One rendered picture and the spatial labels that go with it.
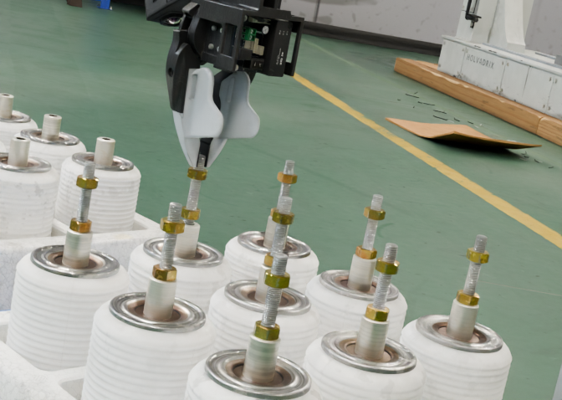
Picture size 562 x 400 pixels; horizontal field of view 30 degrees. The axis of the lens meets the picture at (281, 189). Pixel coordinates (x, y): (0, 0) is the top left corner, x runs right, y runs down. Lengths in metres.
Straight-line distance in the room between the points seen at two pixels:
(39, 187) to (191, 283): 0.31
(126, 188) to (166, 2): 0.35
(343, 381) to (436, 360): 0.12
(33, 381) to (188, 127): 0.26
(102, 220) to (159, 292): 0.46
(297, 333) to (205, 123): 0.20
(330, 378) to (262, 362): 0.08
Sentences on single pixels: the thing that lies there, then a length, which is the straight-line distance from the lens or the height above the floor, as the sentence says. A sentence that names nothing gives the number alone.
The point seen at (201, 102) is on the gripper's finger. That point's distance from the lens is 0.92.
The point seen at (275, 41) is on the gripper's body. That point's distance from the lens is 0.90.
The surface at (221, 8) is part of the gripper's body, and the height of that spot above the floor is 0.48.
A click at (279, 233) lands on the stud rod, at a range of 0.88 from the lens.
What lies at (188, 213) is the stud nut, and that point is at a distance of 0.96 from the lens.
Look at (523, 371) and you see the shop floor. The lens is 1.64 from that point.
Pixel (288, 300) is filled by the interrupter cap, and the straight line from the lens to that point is 0.91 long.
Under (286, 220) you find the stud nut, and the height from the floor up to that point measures 0.32.
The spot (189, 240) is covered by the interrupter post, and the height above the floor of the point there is 0.27.
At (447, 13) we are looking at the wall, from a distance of 7.79.
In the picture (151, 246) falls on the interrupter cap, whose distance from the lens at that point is 0.98.
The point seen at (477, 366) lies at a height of 0.24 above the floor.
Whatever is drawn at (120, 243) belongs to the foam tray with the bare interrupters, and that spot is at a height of 0.17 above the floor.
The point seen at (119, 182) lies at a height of 0.24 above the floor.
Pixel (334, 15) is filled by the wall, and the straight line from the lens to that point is 7.50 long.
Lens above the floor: 0.54
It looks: 13 degrees down
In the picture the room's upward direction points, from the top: 11 degrees clockwise
